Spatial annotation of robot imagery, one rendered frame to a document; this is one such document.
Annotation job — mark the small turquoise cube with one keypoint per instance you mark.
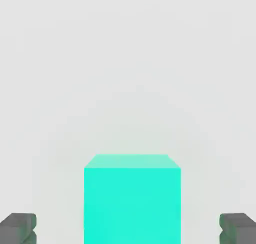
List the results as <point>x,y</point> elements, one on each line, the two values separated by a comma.
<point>132,204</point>

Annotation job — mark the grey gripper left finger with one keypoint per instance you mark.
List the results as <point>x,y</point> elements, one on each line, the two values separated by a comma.
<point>17,229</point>

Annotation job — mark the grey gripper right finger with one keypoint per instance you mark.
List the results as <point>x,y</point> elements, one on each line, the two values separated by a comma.
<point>239,229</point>

